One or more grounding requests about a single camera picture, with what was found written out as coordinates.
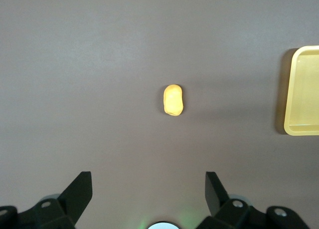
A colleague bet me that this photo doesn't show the yellow plastic tray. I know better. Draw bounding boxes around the yellow plastic tray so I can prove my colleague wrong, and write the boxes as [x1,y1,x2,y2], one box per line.
[284,45,319,136]

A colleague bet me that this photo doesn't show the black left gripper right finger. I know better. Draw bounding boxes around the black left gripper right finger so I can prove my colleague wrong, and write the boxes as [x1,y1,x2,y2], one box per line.
[199,171,310,229]

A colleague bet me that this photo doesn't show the yellow toy potato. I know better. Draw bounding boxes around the yellow toy potato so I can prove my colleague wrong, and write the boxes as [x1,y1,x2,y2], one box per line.
[163,83,185,117]

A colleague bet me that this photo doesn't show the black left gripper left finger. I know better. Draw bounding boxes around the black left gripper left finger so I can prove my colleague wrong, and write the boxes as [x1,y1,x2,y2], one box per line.
[0,171,93,229]

